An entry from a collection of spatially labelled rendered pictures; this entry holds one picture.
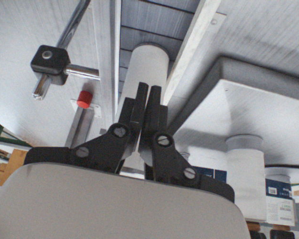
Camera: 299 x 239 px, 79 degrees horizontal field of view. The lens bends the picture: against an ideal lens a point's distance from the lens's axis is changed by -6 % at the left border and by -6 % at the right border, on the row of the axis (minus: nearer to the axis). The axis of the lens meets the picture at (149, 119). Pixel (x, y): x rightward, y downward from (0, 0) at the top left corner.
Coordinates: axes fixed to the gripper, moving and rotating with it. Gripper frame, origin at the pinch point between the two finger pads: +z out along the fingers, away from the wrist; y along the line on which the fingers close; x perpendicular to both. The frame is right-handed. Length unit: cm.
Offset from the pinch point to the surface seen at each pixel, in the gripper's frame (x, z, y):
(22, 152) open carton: -168, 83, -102
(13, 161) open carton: -174, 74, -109
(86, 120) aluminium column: -32.4, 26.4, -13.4
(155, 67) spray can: -2.5, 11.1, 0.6
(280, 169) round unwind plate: -37, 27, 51
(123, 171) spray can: -6.6, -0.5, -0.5
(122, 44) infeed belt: -2.5, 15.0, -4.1
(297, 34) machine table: 4.0, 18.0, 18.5
